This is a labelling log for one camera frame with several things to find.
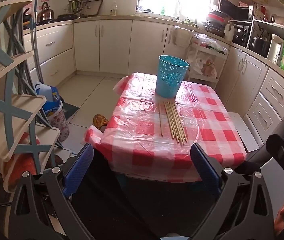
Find white trolley cart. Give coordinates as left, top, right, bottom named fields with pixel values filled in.
left=187, top=34, right=229, bottom=83

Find black toaster oven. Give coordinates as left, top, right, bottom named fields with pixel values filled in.
left=232, top=21, right=253, bottom=47

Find blue perforated plastic basket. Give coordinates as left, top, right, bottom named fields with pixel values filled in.
left=155, top=55, right=190, bottom=98

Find white electric thermo pot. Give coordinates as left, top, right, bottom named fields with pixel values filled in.
left=267, top=34, right=284, bottom=64

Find floral trash bin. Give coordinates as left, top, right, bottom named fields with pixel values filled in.
left=49, top=101, right=70, bottom=142

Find black cooking pot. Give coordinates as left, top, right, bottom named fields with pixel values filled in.
left=249, top=37, right=270, bottom=57

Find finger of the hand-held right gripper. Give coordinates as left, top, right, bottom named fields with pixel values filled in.
left=266, top=133, right=284, bottom=180

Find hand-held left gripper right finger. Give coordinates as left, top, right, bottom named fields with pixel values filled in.
left=190, top=143, right=275, bottom=240

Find white counter shelf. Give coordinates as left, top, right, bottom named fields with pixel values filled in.
left=251, top=17, right=284, bottom=55

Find white hanging waste bin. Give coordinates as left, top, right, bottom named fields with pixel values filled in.
left=173, top=25, right=192, bottom=48

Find mop handle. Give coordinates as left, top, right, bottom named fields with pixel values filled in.
left=30, top=0, right=45, bottom=84

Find white plastic bags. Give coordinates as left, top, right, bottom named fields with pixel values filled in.
left=189, top=56, right=218, bottom=78

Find clear plastic bag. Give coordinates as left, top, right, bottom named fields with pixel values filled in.
left=193, top=34, right=229, bottom=54

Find dark floor mat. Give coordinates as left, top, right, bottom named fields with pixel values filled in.
left=63, top=102, right=80, bottom=120

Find metal kettle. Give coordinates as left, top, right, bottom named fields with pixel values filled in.
left=37, top=2, right=55, bottom=22

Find stack of pans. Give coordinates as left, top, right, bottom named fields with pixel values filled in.
left=203, top=10, right=231, bottom=37

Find bundle of wooden chopsticks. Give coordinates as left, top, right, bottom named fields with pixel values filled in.
left=158, top=101, right=189, bottom=147

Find dark cutting board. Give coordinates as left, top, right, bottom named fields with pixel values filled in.
left=86, top=0, right=103, bottom=15

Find cream kitchen base cabinets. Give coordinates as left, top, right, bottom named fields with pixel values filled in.
left=23, top=20, right=76, bottom=85
left=222, top=45, right=284, bottom=143
left=72, top=16, right=195, bottom=74

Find white stool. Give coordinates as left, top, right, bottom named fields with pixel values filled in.
left=228, top=112, right=260, bottom=153

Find metal faucet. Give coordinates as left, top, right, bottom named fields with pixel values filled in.
left=175, top=0, right=183, bottom=22

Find orange cloth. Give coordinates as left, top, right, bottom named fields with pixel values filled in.
left=8, top=152, right=38, bottom=186

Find blue shopping bag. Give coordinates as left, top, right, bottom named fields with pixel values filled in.
left=35, top=82, right=62, bottom=117

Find yellow patterned slipper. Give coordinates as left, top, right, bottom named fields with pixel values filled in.
left=93, top=114, right=109, bottom=132

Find beige and blue shelf rack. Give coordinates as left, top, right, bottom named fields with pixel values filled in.
left=0, top=0, right=62, bottom=195

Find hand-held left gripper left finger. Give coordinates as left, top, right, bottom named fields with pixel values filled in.
left=9, top=143, right=94, bottom=240

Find white jug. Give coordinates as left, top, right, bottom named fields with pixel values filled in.
left=224, top=20, right=234, bottom=42

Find black microwave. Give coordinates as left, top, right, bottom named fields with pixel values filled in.
left=218, top=0, right=254, bottom=21

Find person's right hand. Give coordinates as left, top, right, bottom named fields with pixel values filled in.
left=274, top=200, right=284, bottom=233

